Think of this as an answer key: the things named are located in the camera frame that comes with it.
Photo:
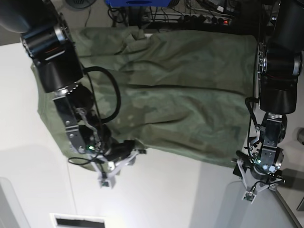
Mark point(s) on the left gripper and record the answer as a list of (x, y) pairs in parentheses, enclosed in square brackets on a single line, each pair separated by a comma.
[(271, 180)]

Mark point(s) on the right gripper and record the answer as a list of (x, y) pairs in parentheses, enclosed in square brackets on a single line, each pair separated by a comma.
[(119, 150)]

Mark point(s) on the green t-shirt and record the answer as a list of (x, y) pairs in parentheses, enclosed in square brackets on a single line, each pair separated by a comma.
[(182, 91)]

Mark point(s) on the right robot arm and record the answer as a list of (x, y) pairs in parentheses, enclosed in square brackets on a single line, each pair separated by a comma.
[(46, 39)]

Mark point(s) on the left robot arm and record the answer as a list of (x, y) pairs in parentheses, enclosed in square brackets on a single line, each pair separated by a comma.
[(278, 65)]

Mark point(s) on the black power strip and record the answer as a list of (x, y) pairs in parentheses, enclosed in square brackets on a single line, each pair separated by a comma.
[(204, 19)]

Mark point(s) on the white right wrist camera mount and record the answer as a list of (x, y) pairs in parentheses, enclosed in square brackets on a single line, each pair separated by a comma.
[(108, 170)]

